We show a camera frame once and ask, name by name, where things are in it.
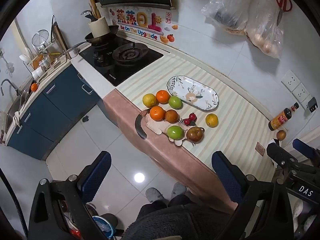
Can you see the brown cloth label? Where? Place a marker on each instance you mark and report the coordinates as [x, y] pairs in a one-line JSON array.
[[260, 148]]

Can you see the small brown fruit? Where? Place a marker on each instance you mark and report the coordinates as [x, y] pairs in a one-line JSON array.
[[281, 135]]

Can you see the cat-shaped mat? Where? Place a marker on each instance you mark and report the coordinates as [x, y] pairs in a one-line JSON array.
[[156, 126]]

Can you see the steel pot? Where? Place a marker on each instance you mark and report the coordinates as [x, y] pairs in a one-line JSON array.
[[73, 53]]

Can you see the red cherry bunch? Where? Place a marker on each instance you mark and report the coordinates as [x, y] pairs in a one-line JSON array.
[[191, 116]]

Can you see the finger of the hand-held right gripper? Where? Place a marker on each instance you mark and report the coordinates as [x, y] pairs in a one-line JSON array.
[[303, 147], [278, 153]]

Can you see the black plug adapter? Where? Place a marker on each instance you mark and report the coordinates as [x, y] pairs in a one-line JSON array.
[[312, 105]]

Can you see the white wall socket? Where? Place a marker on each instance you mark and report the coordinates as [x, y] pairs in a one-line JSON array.
[[290, 81], [300, 92]]

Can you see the red-brown apple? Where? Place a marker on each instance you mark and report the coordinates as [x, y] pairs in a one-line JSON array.
[[195, 134]]

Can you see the blue kitchen cabinet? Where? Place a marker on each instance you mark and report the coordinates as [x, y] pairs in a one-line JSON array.
[[50, 110]]

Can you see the wooden chopsticks bundle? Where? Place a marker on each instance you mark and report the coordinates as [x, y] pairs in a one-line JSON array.
[[95, 7]]

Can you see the cream utensil holder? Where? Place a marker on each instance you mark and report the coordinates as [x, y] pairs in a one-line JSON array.
[[98, 27]]

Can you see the clear plastic bag pale contents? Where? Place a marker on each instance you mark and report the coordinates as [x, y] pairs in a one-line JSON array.
[[266, 37]]

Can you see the red scissors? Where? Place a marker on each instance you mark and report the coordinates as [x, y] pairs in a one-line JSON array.
[[283, 1]]

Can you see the grey slipper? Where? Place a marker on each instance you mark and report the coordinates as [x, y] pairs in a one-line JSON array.
[[178, 188], [153, 194]]

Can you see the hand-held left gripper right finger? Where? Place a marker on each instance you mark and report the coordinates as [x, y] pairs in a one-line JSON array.
[[225, 175]]

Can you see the metal strainer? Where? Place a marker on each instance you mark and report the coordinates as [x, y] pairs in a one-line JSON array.
[[40, 38]]

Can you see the metal ladle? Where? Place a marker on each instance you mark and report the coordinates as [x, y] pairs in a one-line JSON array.
[[86, 12]]

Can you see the dish rack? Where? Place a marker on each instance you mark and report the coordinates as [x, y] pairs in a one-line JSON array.
[[42, 60]]

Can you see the colourful wall sticker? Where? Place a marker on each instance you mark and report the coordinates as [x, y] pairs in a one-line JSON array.
[[140, 22]]

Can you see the blue round object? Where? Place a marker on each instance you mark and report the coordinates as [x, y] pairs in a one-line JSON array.
[[102, 225]]

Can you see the steel sink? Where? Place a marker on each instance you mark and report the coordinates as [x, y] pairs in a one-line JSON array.
[[11, 110]]

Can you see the black wok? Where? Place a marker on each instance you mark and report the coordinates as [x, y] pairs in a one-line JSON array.
[[105, 38]]

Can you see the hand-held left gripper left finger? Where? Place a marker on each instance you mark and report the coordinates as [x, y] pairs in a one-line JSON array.
[[97, 171]]

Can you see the clear plastic bag dark contents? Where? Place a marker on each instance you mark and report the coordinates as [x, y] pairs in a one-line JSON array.
[[225, 12]]

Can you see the small orange tangerine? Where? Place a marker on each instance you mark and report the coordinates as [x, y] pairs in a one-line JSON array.
[[34, 87]]

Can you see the sauce bottle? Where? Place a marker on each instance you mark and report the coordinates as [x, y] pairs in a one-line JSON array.
[[280, 120]]

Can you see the striped tablecloth with pink edge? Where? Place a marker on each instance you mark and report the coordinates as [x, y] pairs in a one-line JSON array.
[[232, 130]]

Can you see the yellow-green citrus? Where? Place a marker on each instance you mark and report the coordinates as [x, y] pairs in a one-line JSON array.
[[211, 120], [149, 100]]

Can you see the metal faucet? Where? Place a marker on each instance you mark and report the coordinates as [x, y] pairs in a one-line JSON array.
[[7, 83]]

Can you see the white rag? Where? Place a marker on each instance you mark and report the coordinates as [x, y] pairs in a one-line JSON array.
[[17, 118]]

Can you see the floral oval plate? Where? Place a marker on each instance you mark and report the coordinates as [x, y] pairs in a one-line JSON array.
[[195, 92]]

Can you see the green apple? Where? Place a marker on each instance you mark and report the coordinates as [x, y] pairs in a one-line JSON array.
[[174, 102], [174, 132]]

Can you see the black gas stove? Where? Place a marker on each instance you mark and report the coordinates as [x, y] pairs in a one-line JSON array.
[[140, 63]]

